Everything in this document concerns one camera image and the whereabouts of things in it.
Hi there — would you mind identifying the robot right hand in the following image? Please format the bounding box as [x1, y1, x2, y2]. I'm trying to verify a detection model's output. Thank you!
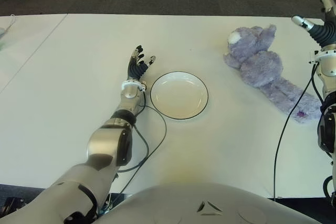
[291, 0, 336, 50]

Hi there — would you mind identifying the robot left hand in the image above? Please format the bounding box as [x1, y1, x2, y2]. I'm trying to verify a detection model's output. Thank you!
[127, 45, 156, 81]

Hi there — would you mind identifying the purple plush doll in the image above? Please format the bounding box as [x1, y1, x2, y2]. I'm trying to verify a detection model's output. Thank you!
[223, 24, 323, 125]

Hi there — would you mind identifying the white plate with black rim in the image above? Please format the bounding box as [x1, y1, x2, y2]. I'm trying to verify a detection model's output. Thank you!
[150, 71, 210, 120]

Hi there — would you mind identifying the clear plastic bag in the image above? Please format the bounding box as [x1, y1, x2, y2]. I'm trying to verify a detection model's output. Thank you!
[0, 14, 17, 51]

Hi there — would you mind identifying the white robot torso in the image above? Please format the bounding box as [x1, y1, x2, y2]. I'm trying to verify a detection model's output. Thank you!
[94, 182, 336, 224]

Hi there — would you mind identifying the black equipment under table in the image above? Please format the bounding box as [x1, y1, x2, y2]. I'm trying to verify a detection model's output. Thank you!
[0, 197, 28, 218]

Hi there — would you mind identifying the thin black left hand cable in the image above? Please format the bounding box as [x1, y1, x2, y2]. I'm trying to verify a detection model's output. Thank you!
[119, 92, 167, 196]

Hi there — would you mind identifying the thin black hand cable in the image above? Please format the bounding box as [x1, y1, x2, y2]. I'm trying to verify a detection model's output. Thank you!
[119, 92, 167, 196]
[272, 63, 320, 201]

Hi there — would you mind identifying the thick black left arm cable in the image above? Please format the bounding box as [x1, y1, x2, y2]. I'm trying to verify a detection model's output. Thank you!
[117, 124, 150, 174]

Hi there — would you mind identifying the thin black right hand cable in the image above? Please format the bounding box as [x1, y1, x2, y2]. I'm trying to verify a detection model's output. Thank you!
[272, 63, 320, 201]

